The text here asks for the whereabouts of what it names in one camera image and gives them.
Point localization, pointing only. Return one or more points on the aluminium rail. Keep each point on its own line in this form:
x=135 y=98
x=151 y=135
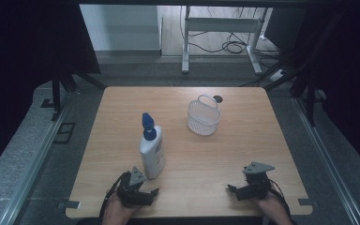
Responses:
x=34 y=162
x=328 y=159

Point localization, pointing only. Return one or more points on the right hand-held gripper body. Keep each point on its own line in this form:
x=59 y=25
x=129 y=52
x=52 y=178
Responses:
x=256 y=187

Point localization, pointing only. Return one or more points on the white pump bottle blue cap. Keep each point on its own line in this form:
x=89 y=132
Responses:
x=151 y=153

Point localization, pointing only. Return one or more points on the person's left hand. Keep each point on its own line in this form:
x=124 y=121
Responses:
x=115 y=214

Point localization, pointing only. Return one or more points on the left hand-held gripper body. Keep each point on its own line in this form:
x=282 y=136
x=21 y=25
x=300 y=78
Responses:
x=131 y=193

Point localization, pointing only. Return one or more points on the dark curtain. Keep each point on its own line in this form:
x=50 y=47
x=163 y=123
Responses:
x=18 y=62
x=353 y=78

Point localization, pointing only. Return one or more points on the black metal stand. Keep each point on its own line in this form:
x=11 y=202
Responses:
x=56 y=93
x=310 y=103

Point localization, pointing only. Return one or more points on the person's right hand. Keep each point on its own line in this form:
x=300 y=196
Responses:
x=275 y=209

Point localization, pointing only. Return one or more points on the white power strip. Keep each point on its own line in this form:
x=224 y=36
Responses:
x=277 y=75

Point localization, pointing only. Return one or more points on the white metal desk frame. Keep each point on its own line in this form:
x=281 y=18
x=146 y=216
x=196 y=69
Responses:
x=222 y=24

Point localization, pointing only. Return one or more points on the white plastic mesh basket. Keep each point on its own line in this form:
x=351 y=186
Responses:
x=203 y=120

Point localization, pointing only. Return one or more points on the dark round table grommet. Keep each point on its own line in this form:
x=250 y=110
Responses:
x=218 y=99

